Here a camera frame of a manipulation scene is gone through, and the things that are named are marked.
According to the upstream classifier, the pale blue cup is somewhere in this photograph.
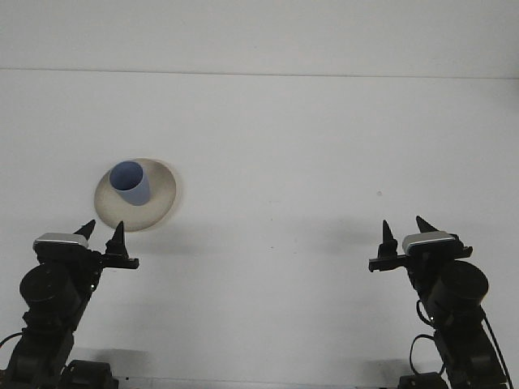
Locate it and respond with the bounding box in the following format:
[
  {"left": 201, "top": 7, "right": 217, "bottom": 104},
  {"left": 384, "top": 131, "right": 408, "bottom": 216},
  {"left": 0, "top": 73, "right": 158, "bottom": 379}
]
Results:
[{"left": 109, "top": 160, "right": 152, "bottom": 207}]

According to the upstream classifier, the pale round plate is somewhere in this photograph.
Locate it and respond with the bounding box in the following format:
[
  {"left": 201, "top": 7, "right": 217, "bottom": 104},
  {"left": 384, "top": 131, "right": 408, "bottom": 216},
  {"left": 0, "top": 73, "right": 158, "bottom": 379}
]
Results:
[{"left": 93, "top": 157, "right": 182, "bottom": 233}]

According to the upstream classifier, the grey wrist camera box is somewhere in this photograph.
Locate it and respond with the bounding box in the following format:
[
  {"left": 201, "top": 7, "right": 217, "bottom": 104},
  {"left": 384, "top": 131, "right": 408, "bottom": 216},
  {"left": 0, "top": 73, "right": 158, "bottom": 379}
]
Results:
[
  {"left": 401, "top": 230, "right": 463, "bottom": 255},
  {"left": 32, "top": 232, "right": 89, "bottom": 250}
]

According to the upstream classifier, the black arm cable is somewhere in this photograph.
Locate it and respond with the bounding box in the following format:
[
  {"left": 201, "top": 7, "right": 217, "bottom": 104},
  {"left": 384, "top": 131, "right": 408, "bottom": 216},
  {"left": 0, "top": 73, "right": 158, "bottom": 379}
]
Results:
[
  {"left": 408, "top": 306, "right": 511, "bottom": 384},
  {"left": 0, "top": 331, "right": 22, "bottom": 350}
]

